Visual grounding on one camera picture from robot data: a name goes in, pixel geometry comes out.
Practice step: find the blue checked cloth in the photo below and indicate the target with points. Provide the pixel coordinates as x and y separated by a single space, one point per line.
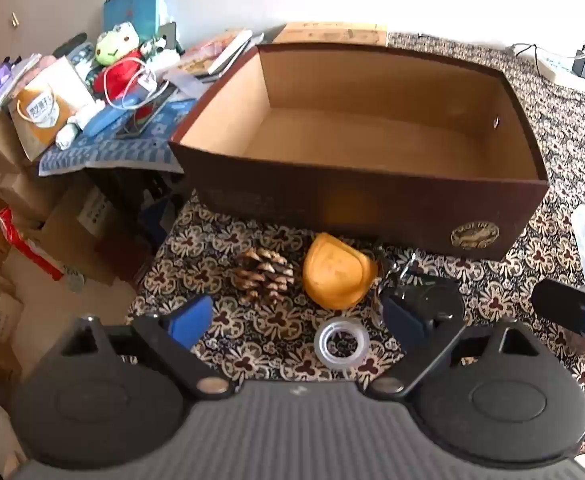
107 155

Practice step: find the white power strip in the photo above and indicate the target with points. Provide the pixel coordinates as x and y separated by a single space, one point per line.
552 68

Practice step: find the pile of cardboard boxes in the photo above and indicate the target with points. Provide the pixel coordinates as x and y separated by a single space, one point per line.
22 195

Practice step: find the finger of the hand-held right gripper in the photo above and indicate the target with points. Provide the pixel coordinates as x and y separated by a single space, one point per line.
562 305

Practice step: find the clear tape roll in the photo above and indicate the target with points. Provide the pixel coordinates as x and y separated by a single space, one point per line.
320 346

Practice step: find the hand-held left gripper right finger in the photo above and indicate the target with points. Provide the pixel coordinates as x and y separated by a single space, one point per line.
402 322

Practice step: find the orange and white paper bag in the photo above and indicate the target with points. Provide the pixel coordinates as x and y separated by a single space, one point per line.
42 110

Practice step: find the upright dark smartphone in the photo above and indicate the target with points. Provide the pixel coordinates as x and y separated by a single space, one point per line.
168 37

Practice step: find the white rolled cloth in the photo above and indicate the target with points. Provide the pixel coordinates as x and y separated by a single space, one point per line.
70 132

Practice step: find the orange plastic case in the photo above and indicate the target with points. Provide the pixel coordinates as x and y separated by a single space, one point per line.
337 270

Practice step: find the brown pine cone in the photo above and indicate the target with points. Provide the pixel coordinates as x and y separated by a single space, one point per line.
262 276

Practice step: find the black smartphone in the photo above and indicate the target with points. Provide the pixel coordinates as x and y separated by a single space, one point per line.
145 117

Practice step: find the blue bag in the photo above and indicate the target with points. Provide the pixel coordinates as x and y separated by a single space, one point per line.
132 10

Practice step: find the brown cardboard box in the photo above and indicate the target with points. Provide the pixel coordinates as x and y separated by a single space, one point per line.
372 200

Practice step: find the panda plush toy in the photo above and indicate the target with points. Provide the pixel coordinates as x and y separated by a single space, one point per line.
160 50

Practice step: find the black charger adapter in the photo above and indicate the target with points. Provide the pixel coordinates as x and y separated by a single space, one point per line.
583 65

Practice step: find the illustrated paperback book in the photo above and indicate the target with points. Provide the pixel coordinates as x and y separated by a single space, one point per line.
207 57

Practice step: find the yellow book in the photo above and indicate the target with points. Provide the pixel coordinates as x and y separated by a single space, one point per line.
330 32

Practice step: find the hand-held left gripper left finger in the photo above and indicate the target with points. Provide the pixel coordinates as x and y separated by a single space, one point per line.
192 317

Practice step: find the blue case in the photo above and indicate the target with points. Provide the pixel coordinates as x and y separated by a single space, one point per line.
105 121

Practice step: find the green frog plush toy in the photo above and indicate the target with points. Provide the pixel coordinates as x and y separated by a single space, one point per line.
117 50

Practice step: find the dark oval object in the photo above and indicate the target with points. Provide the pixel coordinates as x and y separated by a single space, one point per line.
70 44

